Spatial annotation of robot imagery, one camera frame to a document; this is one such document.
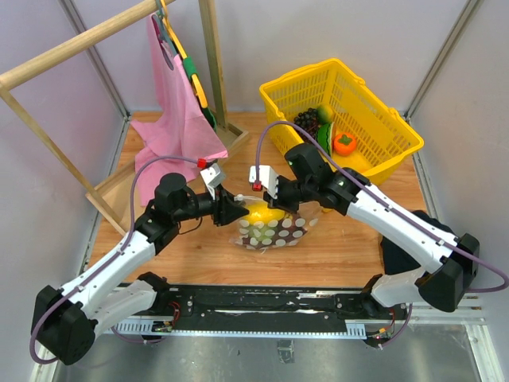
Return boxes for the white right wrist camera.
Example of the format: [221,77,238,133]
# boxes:
[248,165,278,199]

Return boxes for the clear polka dot zip bag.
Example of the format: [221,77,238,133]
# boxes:
[230,194,322,252]

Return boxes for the wooden clothes rack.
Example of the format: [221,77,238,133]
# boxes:
[1,1,250,234]

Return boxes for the toy watermelon slice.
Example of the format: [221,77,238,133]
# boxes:
[316,122,336,155]

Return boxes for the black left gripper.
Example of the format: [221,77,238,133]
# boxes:
[173,184,250,227]

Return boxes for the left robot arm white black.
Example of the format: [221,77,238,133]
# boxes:
[29,173,249,365]

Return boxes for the black toy grapes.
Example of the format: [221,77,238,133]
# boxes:
[293,107,321,138]

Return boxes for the green t-shirt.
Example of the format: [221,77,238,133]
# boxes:
[182,56,217,132]

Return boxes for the pink t-shirt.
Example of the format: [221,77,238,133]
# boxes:
[129,12,229,207]

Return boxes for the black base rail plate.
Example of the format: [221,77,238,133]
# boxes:
[123,283,409,333]

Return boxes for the yellow plastic basket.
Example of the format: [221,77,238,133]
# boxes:
[258,57,425,213]

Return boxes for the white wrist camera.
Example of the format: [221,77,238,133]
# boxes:
[200,159,226,201]
[248,165,278,199]

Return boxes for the yellow clothes hanger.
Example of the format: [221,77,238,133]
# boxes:
[158,1,208,109]

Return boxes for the grey clothes hanger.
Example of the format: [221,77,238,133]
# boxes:
[151,0,177,70]

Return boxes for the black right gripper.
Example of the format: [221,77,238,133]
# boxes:
[262,174,316,215]

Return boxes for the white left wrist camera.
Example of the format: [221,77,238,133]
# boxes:
[200,159,226,201]

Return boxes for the yellow green toy mango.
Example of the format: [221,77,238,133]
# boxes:
[316,104,334,124]

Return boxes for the dark brown toy chestnut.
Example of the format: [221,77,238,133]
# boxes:
[288,217,306,234]

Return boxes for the green toy cabbage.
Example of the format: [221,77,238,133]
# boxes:
[253,226,276,246]

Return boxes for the orange toy persimmon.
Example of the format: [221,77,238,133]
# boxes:
[333,133,357,157]

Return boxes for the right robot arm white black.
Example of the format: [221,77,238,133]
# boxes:
[250,143,479,318]

